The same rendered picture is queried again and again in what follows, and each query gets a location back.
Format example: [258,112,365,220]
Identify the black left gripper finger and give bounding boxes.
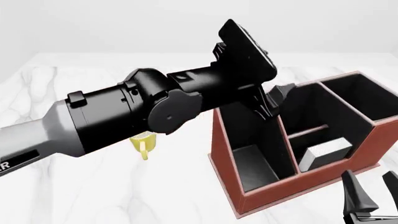
[244,84,281,121]
[266,84,294,110]

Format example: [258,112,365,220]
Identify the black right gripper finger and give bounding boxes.
[381,170,398,203]
[341,169,379,213]

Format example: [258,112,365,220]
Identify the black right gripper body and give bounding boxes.
[341,206,398,224]

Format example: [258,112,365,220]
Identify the red-brown desk caddy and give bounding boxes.
[207,70,398,215]

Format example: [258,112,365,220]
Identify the black book with white pages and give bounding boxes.
[298,136,353,172]

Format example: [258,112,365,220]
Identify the black flat plate on stalk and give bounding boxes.
[212,18,278,91]

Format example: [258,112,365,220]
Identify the yellow mug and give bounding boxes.
[128,131,160,161]

